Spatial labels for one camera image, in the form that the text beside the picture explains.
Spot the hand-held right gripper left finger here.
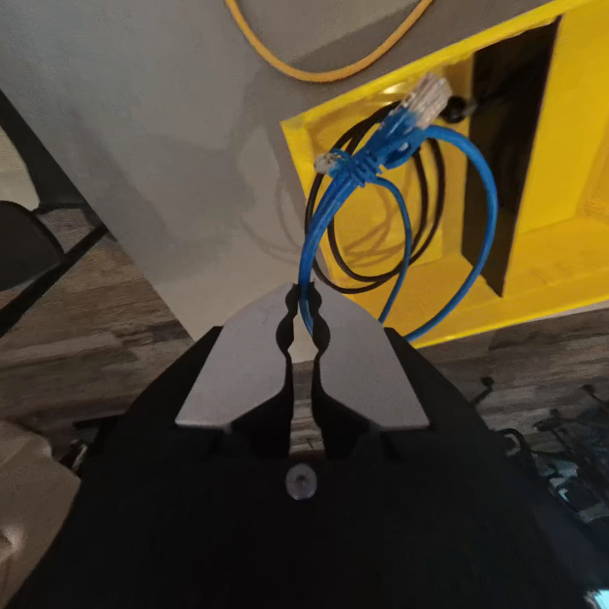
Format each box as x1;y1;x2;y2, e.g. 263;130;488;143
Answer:
175;282;298;459

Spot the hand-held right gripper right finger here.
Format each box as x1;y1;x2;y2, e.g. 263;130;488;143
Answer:
307;282;431;459

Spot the black ethernet cable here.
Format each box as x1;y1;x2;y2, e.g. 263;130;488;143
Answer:
304;94;478;296

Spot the blue ethernet cable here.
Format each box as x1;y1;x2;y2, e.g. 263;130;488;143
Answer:
296;74;499;345

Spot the yellow plastic bin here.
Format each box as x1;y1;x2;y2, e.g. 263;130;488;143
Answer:
280;0;609;350

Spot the orange ethernet cable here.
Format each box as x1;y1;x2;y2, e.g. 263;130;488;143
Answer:
223;0;435;84

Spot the black office chair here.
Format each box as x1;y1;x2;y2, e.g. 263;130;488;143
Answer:
0;88;113;341

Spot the black bin divider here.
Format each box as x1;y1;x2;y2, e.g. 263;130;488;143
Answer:
461;19;562;299

